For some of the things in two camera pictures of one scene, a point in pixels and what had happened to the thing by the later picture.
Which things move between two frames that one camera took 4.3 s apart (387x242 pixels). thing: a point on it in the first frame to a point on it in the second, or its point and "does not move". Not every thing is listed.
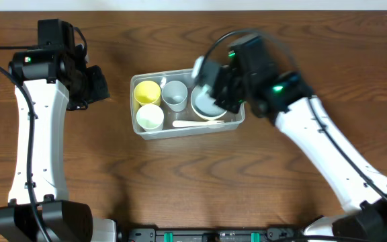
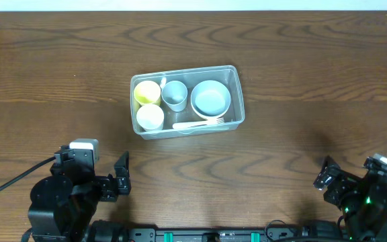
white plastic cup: [150, 117] does not move
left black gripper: [103, 91] to [110, 185]
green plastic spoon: [205, 97] to [188, 130]
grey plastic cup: [175, 94] does not move
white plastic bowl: [203, 105] does not move
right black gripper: [226, 101] to [350, 183]
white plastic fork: [183, 124] does not move
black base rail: [270, 234] does not move
